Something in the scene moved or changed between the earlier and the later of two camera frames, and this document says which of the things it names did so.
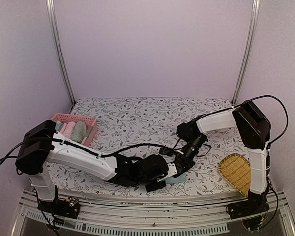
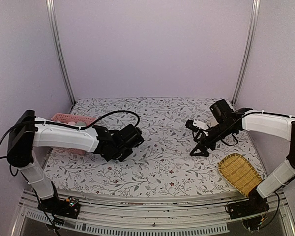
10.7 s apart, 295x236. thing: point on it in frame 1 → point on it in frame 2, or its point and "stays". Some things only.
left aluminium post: x=54 y=24 stays
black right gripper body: x=196 y=143 → x=224 y=132
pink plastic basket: x=90 y=122 stays
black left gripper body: x=146 y=183 → x=119 y=156
